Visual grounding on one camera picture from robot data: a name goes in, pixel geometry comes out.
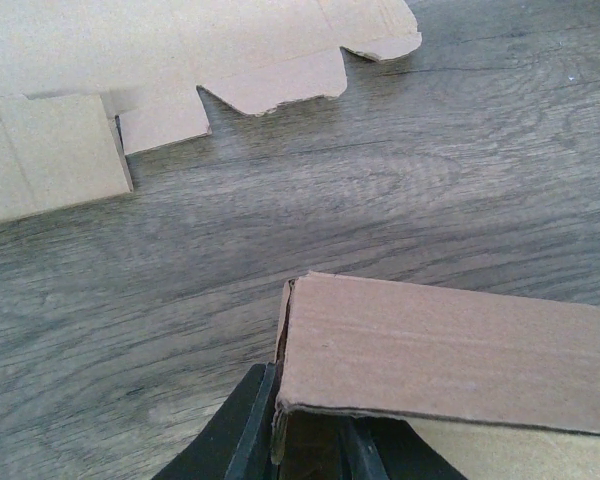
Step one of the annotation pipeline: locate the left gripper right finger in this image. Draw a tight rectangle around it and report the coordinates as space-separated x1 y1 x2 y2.
339 417 465 480

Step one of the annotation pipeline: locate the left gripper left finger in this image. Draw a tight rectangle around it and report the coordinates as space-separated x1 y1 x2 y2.
154 363 278 480

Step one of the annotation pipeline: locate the cardboard box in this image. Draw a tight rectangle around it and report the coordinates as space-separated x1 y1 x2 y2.
272 272 600 479

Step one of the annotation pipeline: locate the flat cardboard blank middle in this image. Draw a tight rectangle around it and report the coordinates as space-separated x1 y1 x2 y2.
0 1 422 222

